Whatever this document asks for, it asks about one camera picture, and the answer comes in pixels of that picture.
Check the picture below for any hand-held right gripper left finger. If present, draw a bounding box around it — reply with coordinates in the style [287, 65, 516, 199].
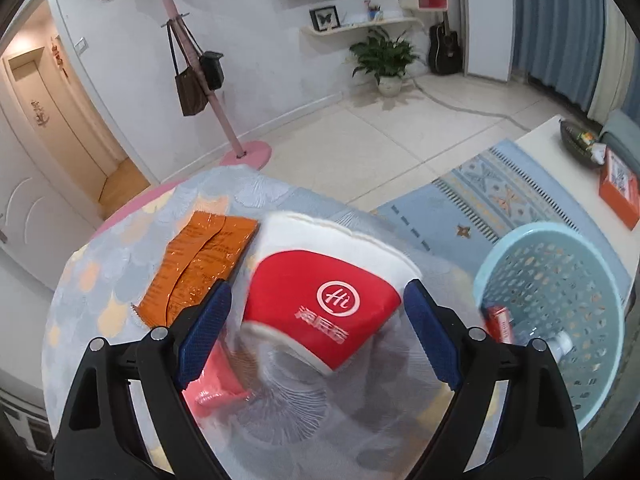
[50, 279, 233, 480]

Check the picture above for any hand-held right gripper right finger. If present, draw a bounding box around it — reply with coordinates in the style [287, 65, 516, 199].
[404, 279, 583, 480]

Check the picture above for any pink plastic wrapper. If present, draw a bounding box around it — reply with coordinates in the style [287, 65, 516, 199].
[182, 340, 251, 418]

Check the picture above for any small red box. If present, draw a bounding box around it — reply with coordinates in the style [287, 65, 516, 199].
[482, 305, 518, 346]

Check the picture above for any orange foil packet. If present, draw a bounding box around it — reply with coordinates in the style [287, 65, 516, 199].
[132, 210, 261, 330]

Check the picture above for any red and white paper cup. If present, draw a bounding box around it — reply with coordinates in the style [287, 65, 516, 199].
[239, 212, 421, 377]

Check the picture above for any small white plastic bottle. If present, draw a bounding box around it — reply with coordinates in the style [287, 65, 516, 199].
[515, 330, 575, 361]

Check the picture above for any light blue plastic basket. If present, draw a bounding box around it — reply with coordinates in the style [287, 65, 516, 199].
[472, 222, 628, 433]

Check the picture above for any blue patterned rug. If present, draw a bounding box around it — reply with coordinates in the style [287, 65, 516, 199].
[372, 140, 633, 311]

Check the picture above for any white coffee table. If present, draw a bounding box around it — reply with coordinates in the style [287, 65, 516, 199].
[515, 115, 640, 311]

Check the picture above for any white open room door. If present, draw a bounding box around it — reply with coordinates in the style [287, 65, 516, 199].
[0, 155, 106, 291]

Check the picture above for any pink coat rack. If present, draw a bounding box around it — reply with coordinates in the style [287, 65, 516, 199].
[145, 0, 272, 171]

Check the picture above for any orange box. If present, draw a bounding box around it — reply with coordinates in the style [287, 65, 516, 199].
[597, 147, 640, 231]

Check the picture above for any dark bowl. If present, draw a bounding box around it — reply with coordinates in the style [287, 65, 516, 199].
[559, 119, 608, 168]

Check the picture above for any brown handbag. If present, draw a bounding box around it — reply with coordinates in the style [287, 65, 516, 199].
[166, 22, 208, 117]

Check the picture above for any hallway door with ornament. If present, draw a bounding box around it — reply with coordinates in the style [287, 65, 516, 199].
[7, 57, 123, 181]

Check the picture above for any small black bag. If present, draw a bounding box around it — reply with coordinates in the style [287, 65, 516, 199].
[199, 51, 225, 92]

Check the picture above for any blue-grey sofa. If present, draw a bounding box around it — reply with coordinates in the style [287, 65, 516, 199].
[600, 110, 640, 161]

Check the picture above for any green potted plant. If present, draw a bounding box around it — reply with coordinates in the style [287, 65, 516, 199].
[347, 27, 421, 97]

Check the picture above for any black acoustic guitar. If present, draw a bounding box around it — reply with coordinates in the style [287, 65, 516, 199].
[428, 0, 463, 76]

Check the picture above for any curved white low shelf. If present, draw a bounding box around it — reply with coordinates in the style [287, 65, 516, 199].
[300, 16, 423, 37]

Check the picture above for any white standing air conditioner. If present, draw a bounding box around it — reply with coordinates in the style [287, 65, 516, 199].
[457, 0, 516, 82]

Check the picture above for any blue curtain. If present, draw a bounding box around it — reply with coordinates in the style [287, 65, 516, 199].
[512, 0, 608, 111]

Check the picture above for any beige curtain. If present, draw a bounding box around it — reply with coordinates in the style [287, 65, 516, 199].
[587, 0, 640, 123]

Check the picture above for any framed butterfly picture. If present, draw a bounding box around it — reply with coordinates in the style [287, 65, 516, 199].
[309, 5, 342, 31]

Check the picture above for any white floor cable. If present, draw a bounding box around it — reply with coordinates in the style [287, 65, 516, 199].
[412, 75, 543, 133]

